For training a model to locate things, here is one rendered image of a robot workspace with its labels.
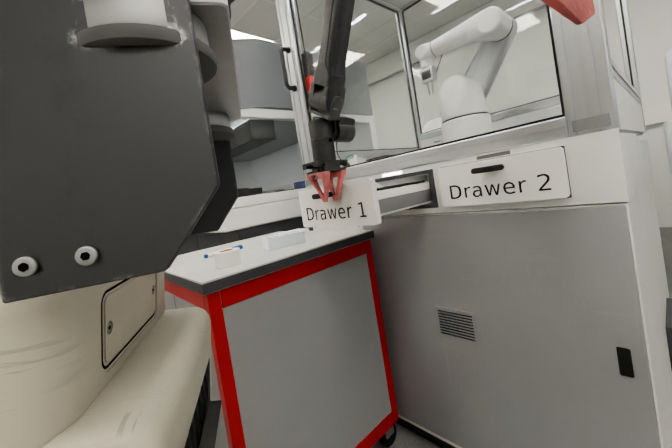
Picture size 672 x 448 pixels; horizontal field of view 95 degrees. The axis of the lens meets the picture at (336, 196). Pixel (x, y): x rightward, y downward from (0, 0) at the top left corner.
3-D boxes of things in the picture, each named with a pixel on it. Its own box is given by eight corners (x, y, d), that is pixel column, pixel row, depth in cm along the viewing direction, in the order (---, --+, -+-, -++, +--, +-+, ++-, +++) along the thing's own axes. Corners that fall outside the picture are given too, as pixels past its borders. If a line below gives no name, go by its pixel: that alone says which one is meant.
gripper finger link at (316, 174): (349, 198, 78) (343, 161, 78) (327, 202, 73) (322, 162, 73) (331, 201, 83) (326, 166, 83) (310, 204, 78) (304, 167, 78)
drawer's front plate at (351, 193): (377, 225, 72) (370, 178, 71) (303, 227, 93) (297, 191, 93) (382, 223, 73) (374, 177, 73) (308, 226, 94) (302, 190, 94)
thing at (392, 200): (376, 217, 74) (372, 192, 74) (310, 221, 93) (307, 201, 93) (455, 196, 101) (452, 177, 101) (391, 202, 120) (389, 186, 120)
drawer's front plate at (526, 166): (569, 197, 66) (561, 146, 65) (442, 207, 87) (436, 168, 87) (571, 196, 67) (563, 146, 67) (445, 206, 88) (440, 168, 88)
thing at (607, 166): (629, 201, 60) (618, 127, 60) (310, 220, 136) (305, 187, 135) (651, 168, 124) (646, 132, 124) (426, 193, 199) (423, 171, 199)
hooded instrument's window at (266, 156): (222, 210, 145) (206, 114, 145) (143, 222, 277) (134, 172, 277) (377, 184, 222) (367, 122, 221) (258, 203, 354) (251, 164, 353)
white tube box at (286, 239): (269, 251, 96) (267, 239, 96) (262, 248, 104) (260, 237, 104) (305, 242, 102) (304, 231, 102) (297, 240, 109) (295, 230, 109)
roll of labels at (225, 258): (232, 261, 89) (229, 247, 89) (247, 261, 84) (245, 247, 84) (209, 268, 83) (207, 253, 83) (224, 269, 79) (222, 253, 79)
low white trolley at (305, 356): (258, 617, 69) (201, 282, 68) (177, 465, 115) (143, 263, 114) (407, 443, 108) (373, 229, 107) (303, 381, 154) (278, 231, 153)
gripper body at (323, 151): (349, 166, 79) (345, 137, 79) (318, 168, 72) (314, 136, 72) (332, 170, 84) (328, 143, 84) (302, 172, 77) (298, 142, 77)
